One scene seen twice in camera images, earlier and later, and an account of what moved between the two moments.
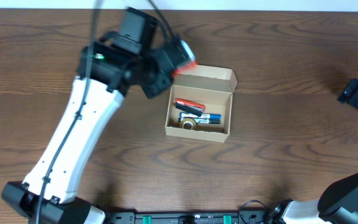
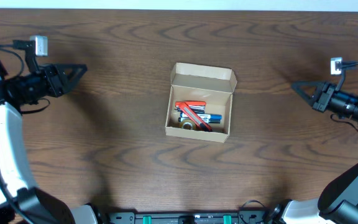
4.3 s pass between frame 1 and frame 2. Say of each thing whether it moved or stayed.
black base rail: stayed
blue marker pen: stayed
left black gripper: moved
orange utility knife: moved
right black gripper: moved
